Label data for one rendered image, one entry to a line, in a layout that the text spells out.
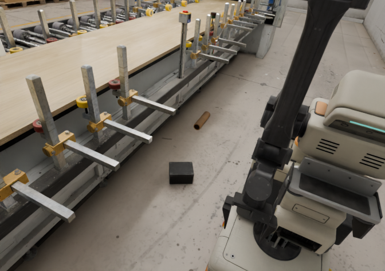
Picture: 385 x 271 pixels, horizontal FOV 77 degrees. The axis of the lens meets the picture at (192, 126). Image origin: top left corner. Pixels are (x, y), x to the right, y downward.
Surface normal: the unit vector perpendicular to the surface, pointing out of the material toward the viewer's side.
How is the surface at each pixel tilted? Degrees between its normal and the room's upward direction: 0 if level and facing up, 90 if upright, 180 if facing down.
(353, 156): 98
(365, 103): 42
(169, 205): 0
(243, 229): 0
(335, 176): 90
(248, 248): 0
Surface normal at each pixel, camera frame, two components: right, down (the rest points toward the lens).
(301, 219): 0.04, -0.73
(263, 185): -0.35, 0.11
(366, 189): -0.43, 0.51
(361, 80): -0.22, -0.25
